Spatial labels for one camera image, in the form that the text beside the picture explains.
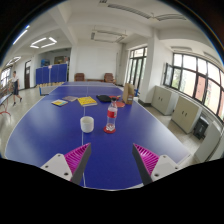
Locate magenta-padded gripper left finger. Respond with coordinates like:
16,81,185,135
40,142,93,186

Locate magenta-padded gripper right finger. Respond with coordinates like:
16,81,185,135
131,143,183,186

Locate clear red-labelled drink bottle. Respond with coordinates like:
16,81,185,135
105,97,119,133

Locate white mug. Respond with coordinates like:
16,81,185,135
79,115,95,134

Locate small colourful book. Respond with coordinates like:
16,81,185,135
50,98,69,108

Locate cream two-door cabinet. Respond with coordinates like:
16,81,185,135
150,85,179,116
170,95,203,134

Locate yellow book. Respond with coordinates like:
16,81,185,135
77,96,98,108

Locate thin grey book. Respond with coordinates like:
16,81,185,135
62,95,79,103

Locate black bin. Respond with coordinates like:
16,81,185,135
193,115,210,140

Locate white low cabinet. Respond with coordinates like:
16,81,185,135
194,121,223,164

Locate black pouch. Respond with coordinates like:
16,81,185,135
95,94,113,103

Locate brown cardboard box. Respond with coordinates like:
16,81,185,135
121,82,136,106

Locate low blue court barrier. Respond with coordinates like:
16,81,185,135
38,83,64,97

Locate brown armchair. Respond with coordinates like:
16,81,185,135
73,72,86,82
103,72,117,84

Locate tall blue partition panels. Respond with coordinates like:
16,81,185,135
35,63,69,86

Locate large black-framed window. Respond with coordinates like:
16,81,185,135
163,53,224,121

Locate blue red-legged tennis table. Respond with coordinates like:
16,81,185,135
0,93,14,117

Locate tall black-framed glass door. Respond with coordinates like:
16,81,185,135
126,46,148,90

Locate person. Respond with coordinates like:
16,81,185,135
9,70,23,107

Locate dark wooden door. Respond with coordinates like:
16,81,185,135
24,59,32,89

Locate small bright window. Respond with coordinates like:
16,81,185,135
0,66,12,88

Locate ceiling light strips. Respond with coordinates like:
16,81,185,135
4,24,58,68

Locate square ceiling air conditioner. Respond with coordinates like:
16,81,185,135
90,29,128,44

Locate long ceiling air vent unit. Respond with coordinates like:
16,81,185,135
98,0,188,22

